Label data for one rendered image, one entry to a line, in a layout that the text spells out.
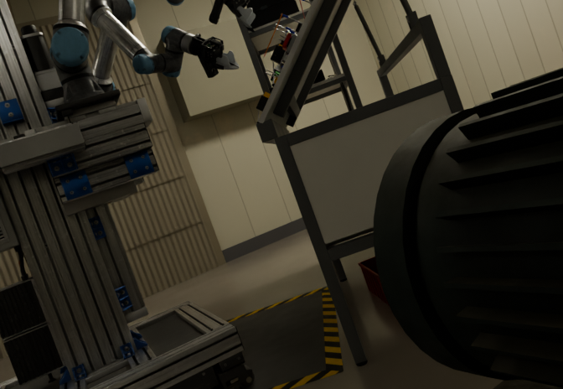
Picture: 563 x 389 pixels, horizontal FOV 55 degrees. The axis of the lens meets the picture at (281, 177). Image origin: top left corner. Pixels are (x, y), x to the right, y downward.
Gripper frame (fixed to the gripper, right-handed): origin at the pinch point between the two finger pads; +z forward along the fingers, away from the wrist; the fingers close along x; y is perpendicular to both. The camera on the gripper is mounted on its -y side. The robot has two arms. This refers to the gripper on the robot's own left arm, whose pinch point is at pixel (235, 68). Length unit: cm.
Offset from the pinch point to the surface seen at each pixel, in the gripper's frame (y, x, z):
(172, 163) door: -232, 105, -163
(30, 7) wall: -125, 103, -308
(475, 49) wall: -134, 291, 28
